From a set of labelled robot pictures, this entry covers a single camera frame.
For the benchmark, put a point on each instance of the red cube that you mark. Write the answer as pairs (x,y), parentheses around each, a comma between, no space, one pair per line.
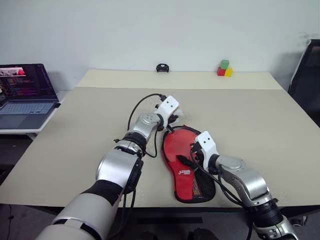
(221,72)

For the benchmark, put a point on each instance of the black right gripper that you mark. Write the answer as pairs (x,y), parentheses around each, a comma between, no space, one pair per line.
(197,151)

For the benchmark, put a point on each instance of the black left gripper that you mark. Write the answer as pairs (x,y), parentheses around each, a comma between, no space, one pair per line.
(173,119)

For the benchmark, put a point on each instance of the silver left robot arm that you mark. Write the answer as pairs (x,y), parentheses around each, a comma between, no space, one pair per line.
(120,167)

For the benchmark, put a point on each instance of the white side table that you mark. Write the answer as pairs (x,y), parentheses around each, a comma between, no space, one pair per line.
(17,131)

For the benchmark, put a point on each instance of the yellow cube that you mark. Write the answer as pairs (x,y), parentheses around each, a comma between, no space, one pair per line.
(228,72)

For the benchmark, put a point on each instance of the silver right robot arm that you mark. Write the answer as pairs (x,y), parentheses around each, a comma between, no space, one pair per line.
(252,182)

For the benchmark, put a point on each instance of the black table frame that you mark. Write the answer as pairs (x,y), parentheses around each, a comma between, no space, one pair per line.
(175,212)

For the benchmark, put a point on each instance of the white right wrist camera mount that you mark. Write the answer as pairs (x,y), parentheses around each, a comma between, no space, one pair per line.
(208,145)

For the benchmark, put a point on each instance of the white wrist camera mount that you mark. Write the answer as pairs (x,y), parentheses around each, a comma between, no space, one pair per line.
(208,145)
(168,106)

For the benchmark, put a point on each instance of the small black clip device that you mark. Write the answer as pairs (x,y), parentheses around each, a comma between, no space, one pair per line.
(162,68)

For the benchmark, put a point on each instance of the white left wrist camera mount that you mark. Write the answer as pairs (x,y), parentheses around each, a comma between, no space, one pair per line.
(168,106)

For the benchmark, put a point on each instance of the red table tennis paddle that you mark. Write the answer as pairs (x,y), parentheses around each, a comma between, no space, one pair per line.
(180,146)

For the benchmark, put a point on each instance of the black zippered paddle case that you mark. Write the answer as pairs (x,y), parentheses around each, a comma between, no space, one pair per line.
(185,190)

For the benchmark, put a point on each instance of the green cube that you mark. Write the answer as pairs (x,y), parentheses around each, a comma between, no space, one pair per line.
(225,64)

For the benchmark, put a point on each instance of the black office chair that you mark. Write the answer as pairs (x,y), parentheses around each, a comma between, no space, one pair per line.
(306,82)

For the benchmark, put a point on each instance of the open dark laptop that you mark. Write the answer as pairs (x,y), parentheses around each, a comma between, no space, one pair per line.
(25,107)

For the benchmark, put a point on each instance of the black caster wheel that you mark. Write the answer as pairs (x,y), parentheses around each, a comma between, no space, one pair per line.
(299,221)

